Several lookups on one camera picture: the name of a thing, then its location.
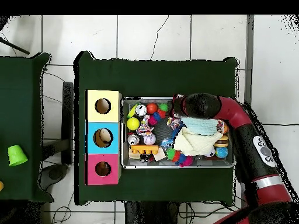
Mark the colourful polka-dot cloth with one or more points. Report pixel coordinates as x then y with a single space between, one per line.
145 127

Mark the orange plastic tray block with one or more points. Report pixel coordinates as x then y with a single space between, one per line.
145 149

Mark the cream waffle cloth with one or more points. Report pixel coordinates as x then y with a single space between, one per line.
191 144

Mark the mint green cloth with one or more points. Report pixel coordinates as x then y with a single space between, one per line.
201 126

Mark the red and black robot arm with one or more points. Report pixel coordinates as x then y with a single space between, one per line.
233 112

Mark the wooden box with three holes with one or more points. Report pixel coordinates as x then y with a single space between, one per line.
114 128

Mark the white baseball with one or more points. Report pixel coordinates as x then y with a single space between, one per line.
149 139

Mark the red-orange ball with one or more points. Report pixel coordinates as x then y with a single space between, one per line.
152 108

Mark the crushed silver can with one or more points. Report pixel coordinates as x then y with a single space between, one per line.
141 110

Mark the yellow ball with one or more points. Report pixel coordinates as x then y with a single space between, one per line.
133 123

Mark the yellow-green disc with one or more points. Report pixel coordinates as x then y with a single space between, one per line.
132 110

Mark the green cloth table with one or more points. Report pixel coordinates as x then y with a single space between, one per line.
23 116
140 79

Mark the multicolour spiky caterpillar toy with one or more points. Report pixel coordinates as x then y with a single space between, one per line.
180 157

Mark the black floor stand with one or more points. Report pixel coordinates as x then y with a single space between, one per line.
67 116

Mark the green cup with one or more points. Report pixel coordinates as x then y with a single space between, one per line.
17 155

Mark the black rod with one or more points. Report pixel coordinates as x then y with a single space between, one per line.
14 46

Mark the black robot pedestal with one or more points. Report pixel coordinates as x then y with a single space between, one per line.
154 214

